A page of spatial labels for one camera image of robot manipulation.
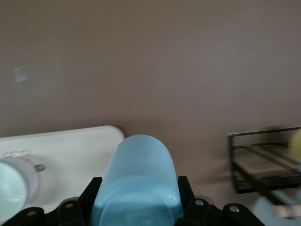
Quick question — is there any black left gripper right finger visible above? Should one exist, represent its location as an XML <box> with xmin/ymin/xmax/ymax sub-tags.
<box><xmin>177</xmin><ymin>175</ymin><xmax>268</xmax><ymax>226</ymax></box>

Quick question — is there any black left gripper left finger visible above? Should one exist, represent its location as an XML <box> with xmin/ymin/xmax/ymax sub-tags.
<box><xmin>0</xmin><ymin>176</ymin><xmax>103</xmax><ymax>226</ymax></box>

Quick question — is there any light blue plastic cup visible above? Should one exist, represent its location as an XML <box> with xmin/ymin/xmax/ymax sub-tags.
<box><xmin>90</xmin><ymin>134</ymin><xmax>184</xmax><ymax>226</ymax></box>

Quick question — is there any white bowl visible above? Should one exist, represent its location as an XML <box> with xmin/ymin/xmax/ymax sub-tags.
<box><xmin>0</xmin><ymin>156</ymin><xmax>41</xmax><ymax>210</ymax></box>

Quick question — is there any cream rabbit print tray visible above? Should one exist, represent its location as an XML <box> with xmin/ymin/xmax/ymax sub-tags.
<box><xmin>0</xmin><ymin>125</ymin><xmax>126</xmax><ymax>218</ymax></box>

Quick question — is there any yellow plastic cup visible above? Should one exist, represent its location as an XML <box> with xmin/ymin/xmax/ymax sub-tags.
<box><xmin>288</xmin><ymin>129</ymin><xmax>301</xmax><ymax>165</ymax></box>

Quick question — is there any black wire cup rack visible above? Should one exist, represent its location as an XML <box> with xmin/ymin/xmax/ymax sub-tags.
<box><xmin>229</xmin><ymin>126</ymin><xmax>301</xmax><ymax>206</ymax></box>

